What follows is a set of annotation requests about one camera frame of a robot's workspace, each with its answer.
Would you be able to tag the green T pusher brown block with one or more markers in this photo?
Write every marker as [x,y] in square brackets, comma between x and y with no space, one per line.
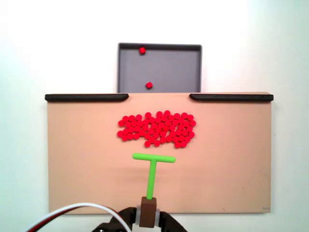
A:
[152,178]

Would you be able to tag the red granule pile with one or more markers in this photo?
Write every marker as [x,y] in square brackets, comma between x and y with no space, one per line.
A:
[157,128]

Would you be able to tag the grey container tray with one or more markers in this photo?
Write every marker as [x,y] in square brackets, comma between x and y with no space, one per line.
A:
[169,70]

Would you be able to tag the beige flat board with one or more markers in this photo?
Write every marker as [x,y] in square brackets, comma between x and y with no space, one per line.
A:
[205,169]

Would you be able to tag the red cylindrical granule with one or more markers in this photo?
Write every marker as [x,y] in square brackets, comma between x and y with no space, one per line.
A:
[142,50]
[149,85]

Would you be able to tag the black edge rail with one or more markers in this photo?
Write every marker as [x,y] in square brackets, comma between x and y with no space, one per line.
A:
[231,97]
[84,97]

